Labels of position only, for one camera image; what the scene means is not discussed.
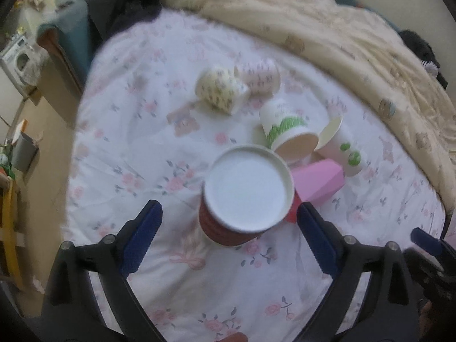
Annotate cream patterned paper cup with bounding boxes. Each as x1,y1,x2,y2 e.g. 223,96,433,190
195,65,251,116

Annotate pink patterned paper cup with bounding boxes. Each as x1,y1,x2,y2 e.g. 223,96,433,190
234,59,281,96

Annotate teal cloth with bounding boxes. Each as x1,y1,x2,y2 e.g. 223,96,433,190
37,7,95,84

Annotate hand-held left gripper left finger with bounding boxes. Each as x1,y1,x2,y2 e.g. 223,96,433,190
41,199,168,342

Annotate white floral bedsheet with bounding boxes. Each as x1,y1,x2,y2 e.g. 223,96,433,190
64,9,447,342

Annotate yellow wooden stool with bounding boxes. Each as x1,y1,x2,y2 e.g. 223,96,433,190
0,176,25,291

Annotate white cup with grass print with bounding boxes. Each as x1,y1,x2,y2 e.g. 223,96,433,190
259,99,320,164

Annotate black object with white brush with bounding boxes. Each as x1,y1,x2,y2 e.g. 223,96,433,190
398,30,449,89

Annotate dark clothing pile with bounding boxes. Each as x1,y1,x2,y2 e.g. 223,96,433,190
87,0,168,41

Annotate beige fleece blanket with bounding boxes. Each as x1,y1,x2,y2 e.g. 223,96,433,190
162,0,456,218

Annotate white washing machine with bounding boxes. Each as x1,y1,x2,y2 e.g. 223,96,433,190
0,36,40,98

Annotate grey bin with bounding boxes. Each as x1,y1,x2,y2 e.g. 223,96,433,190
12,132,39,173

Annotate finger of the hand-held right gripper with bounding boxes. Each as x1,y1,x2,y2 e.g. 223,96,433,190
410,227,456,258

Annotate white cup with green dots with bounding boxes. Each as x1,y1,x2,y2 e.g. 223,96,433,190
315,116,363,177

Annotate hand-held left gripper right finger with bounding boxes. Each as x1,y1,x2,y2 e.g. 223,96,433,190
296,201,419,342

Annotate pink paper box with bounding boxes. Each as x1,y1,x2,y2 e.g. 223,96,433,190
287,159,345,224

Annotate red ribbed paper cup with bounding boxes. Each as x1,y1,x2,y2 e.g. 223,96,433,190
199,144,296,247

